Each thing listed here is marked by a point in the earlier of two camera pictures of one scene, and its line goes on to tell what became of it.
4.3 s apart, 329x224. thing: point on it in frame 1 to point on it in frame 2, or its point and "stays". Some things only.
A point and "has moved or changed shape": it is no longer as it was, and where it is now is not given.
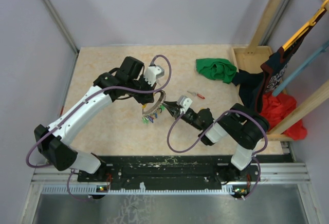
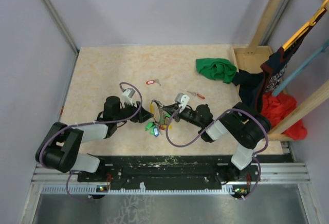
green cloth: (219, 69) stays
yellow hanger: (309, 25) stays
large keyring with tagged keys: (160, 106) has moved or changed shape
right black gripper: (173, 108) stays
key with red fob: (195, 94) stays
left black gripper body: (142, 84) to (127, 111)
